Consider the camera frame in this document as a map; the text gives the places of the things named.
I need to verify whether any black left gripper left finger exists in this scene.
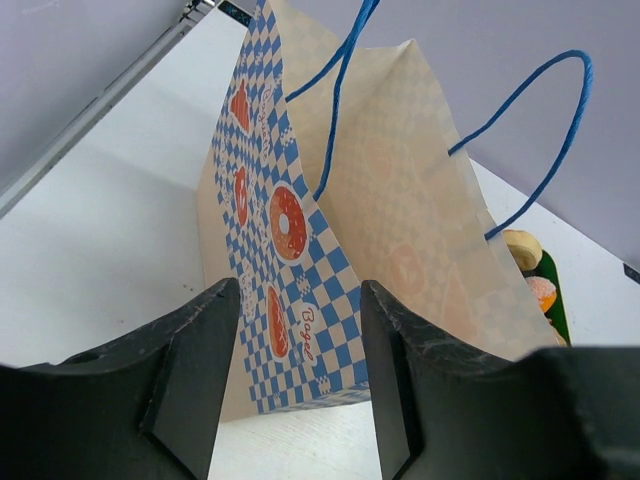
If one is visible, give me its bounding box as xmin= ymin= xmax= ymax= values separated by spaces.
xmin=1 ymin=278 xmax=240 ymax=479

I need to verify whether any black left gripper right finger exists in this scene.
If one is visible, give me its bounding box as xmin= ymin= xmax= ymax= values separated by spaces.
xmin=361 ymin=281 xmax=639 ymax=479

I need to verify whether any blue checkered paper bag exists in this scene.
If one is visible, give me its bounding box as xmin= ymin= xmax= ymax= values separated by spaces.
xmin=197 ymin=1 xmax=559 ymax=421

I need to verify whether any tan sliced bread piece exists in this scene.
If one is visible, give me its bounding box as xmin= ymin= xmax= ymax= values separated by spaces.
xmin=550 ymin=325 xmax=568 ymax=347

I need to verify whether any dark green gold-rimmed tray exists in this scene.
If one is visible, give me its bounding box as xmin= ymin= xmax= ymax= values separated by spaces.
xmin=523 ymin=251 xmax=571 ymax=346

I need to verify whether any pink sugared half bun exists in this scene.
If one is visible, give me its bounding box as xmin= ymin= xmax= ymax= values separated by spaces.
xmin=525 ymin=276 xmax=557 ymax=313

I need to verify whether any pale round bun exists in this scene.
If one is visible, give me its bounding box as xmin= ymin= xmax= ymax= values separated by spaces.
xmin=503 ymin=229 xmax=543 ymax=272

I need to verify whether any aluminium frame rail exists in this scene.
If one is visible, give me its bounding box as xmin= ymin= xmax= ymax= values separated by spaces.
xmin=1 ymin=1 xmax=217 ymax=215

